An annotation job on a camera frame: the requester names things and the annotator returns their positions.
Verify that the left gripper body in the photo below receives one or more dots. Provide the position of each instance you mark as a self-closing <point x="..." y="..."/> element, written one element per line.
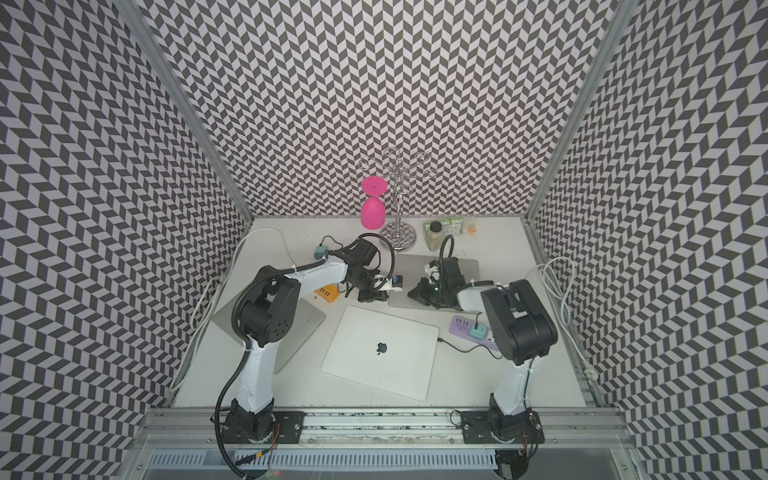
<point x="366" y="280"/>

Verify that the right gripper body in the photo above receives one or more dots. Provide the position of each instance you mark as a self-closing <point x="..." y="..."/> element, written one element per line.
<point x="443" y="287"/>

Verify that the teal charger adapter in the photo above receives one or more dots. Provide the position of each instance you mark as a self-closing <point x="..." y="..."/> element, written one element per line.
<point x="321" y="252"/>

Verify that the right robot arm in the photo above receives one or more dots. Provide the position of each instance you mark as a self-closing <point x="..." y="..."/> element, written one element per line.
<point x="523" y="332"/>

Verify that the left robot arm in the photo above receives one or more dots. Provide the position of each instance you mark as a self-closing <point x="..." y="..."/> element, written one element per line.
<point x="263" y="314"/>

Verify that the rear grey laptop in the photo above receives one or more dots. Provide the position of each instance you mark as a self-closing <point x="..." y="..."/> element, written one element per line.
<point x="412" y="269"/>

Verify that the left silver laptop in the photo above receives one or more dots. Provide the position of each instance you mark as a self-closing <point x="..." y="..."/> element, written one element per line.
<point x="306" y="320"/>

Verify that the centre white laptop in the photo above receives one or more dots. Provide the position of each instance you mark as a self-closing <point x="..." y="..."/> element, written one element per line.
<point x="383" y="351"/>

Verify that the orange power strip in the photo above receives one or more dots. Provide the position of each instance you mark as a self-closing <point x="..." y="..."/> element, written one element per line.
<point x="329" y="293"/>

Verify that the small glass bottle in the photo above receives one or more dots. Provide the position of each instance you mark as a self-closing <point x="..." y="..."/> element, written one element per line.
<point x="435" y="236"/>

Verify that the purple power strip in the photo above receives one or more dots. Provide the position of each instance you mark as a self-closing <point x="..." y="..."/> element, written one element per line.
<point x="460" y="326"/>

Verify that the green packet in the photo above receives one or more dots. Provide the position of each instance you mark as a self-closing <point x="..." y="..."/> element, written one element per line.
<point x="445" y="226"/>

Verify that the green adapter on purple strip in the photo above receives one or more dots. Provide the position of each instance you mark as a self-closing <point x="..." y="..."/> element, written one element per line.
<point x="478" y="331"/>

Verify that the pink wine glass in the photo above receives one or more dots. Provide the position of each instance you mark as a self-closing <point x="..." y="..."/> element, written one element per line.
<point x="373" y="210"/>

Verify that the chrome glass holder stand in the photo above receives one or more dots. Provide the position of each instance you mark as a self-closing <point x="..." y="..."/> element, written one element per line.
<point x="399" y="170"/>

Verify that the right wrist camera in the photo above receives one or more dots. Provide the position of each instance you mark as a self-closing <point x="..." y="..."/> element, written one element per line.
<point x="432" y="271"/>

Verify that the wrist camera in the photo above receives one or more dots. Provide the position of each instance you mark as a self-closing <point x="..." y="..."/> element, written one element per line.
<point x="432" y="271"/>
<point x="389" y="283"/>

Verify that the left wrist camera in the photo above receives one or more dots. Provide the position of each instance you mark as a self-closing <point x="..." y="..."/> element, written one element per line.
<point x="389" y="283"/>

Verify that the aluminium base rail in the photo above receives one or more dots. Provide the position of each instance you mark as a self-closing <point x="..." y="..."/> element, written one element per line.
<point x="559" y="427"/>

